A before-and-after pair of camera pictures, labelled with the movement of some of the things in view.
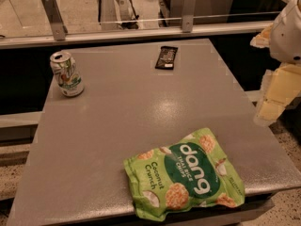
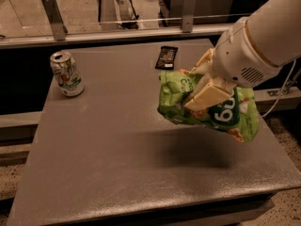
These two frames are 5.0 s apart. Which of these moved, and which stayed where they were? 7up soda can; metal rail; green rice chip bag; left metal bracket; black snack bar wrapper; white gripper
Moved: green rice chip bag; white gripper
Stayed: metal rail; 7up soda can; black snack bar wrapper; left metal bracket
